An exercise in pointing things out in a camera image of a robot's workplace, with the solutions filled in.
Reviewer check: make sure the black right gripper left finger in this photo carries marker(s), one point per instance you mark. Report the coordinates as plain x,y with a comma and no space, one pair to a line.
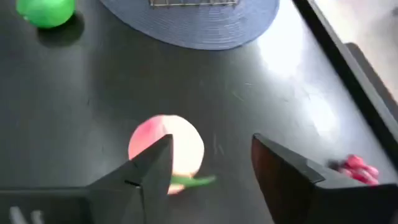
146,174

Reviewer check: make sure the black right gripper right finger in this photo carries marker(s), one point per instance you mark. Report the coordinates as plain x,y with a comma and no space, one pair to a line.
280,177

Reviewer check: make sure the pink peach with leaf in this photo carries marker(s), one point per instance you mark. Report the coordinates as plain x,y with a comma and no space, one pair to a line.
183,140

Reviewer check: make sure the red grape bunch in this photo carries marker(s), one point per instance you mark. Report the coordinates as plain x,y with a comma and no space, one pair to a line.
360,171

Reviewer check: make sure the green pear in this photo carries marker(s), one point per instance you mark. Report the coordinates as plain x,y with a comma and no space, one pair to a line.
46,12

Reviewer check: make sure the black table clamp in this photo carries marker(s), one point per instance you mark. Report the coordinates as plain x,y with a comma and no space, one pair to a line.
373,81

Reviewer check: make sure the blue round woven placemat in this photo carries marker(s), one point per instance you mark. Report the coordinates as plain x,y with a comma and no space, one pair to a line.
192,28

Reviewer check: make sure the black aluminium table frame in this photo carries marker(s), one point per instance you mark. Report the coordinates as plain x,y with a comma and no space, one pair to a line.
348,77

